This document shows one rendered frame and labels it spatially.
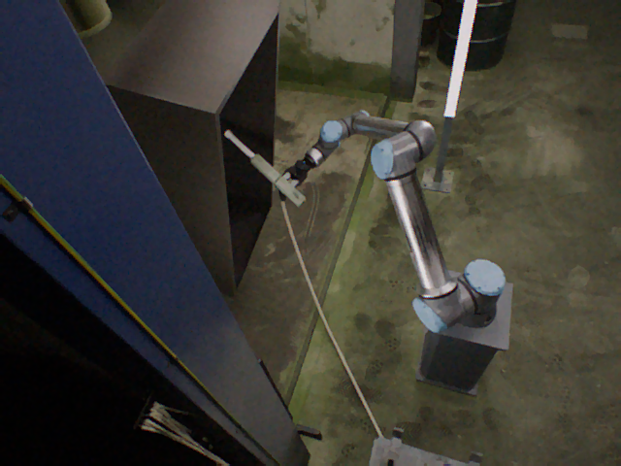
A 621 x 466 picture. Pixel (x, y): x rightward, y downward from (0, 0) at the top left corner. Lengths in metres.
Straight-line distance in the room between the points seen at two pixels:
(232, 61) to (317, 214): 1.73
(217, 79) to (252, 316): 1.62
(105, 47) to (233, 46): 1.84
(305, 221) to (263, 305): 0.65
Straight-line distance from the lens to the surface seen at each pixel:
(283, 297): 2.69
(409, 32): 3.51
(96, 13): 2.72
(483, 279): 1.76
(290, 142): 3.50
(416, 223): 1.57
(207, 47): 1.50
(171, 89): 1.36
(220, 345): 0.91
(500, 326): 2.00
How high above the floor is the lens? 2.40
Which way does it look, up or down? 53 degrees down
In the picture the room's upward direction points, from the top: 10 degrees counter-clockwise
